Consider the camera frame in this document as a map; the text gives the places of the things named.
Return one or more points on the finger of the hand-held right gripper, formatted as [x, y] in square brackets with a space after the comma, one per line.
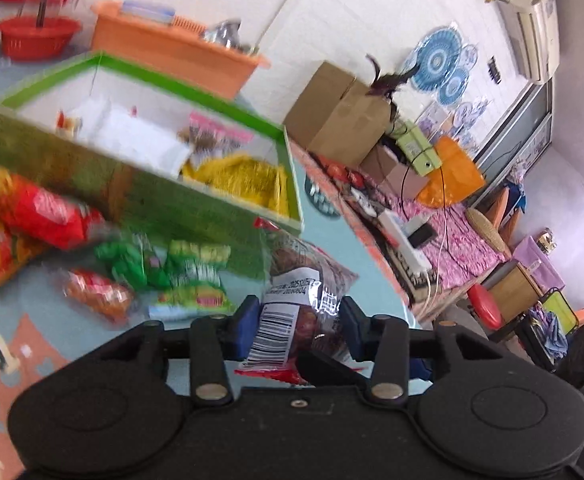
[332, 369]
[421, 369]

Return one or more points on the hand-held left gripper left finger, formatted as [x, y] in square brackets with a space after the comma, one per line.
[247, 327]

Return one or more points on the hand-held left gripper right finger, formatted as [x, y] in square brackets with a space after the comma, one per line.
[351, 332]

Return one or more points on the clear bag of brown snacks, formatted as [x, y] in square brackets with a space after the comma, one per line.
[297, 280]

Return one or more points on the green snack packet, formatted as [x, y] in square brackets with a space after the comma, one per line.
[127, 262]
[197, 280]

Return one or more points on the large yellow snack bag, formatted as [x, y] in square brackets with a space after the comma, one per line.
[242, 180]

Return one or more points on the orange clear snack packet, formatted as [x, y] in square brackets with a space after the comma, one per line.
[97, 292]

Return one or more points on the pink-edged clear peanut bag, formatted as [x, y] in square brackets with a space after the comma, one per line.
[212, 137]

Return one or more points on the white snack bag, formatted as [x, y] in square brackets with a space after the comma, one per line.
[132, 140]

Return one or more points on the red snack packet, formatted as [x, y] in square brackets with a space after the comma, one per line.
[47, 210]

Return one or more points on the green cardboard box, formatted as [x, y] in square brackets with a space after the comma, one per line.
[72, 170]

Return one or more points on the red stool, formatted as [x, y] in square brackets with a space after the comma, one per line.
[484, 305]

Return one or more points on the white power strip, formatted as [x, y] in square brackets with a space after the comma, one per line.
[396, 232]

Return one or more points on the plaid cloth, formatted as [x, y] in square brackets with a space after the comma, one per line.
[461, 260]

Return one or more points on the black power adapter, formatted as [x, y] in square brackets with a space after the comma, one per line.
[420, 235]

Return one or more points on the wooden box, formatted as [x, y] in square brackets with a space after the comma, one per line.
[514, 290]

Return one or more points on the woven straw hat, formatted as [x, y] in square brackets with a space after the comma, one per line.
[486, 230]

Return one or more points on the small cardboard box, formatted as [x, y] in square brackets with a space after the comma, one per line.
[386, 172]

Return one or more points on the orange plastic bag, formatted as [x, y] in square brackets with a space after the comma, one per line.
[451, 170]

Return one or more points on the light green box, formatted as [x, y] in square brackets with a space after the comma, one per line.
[416, 147]

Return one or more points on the teal printed tablecloth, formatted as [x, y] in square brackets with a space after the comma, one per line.
[32, 310]

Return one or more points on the large cardboard box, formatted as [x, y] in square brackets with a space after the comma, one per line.
[332, 110]

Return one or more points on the purple leafed plant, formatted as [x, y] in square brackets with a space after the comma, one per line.
[389, 80]

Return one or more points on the orange plastic basket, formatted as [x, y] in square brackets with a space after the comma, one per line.
[172, 57]

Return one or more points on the metal bowl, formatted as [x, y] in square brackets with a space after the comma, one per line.
[227, 35]

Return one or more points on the blue lidded container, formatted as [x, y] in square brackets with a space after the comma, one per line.
[147, 10]

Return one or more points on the red plastic basin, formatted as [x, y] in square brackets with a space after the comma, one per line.
[37, 40]

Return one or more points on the white air conditioner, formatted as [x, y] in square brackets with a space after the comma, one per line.
[531, 25]

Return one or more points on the dark spoon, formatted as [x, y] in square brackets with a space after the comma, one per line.
[44, 0]

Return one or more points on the blue patterned wall plates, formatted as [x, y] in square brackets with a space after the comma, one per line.
[439, 57]

